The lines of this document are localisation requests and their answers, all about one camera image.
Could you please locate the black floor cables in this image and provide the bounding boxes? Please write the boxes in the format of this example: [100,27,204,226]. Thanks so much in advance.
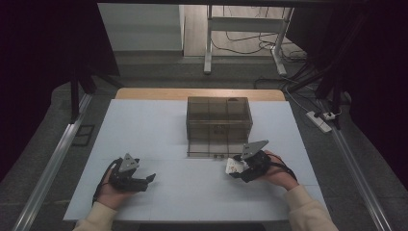
[211,31,310,64]

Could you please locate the aluminium rail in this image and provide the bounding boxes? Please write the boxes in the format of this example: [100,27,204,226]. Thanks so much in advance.
[317,98,395,231]
[12,92,94,231]

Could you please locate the white desk frame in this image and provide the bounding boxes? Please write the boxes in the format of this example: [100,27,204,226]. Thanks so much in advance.
[203,4,294,77]

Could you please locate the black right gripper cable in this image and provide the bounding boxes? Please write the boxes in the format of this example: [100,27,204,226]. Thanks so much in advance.
[267,153,298,181]

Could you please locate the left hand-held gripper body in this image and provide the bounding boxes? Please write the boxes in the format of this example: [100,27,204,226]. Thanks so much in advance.
[110,152,142,193]

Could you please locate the white power cable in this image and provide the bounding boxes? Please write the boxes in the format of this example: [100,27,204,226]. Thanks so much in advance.
[284,87,311,114]

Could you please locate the person's left hand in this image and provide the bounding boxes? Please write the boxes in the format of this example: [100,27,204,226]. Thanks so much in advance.
[96,167,136,211]

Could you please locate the dark curtain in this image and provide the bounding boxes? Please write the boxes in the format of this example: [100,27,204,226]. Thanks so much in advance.
[285,0,408,191]
[0,0,121,185]

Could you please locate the white power strip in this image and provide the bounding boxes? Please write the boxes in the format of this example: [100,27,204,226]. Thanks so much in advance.
[305,111,333,134]

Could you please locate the black floor frame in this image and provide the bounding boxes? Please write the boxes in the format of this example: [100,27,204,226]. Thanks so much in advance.
[71,124,96,148]

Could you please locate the person's right hand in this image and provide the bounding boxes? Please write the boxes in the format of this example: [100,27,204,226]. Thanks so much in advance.
[259,149,300,193]

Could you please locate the white plug adapter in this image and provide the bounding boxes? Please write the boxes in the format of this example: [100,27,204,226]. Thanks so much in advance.
[322,110,343,121]

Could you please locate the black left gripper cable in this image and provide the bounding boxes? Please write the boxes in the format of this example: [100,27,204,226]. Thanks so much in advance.
[91,157,124,206]

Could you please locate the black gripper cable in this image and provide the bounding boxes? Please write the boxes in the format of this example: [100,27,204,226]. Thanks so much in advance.
[267,153,298,181]
[91,157,124,206]

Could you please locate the white cabinet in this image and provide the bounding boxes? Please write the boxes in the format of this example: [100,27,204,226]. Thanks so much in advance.
[97,3,186,53]

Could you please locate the wooden table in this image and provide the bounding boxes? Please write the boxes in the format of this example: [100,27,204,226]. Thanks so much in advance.
[115,88,287,102]

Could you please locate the smoky transparent drawer box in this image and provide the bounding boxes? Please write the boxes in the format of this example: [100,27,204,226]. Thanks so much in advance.
[186,96,254,141]

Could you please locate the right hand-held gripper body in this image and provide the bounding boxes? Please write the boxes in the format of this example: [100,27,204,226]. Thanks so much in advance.
[240,139,272,184]

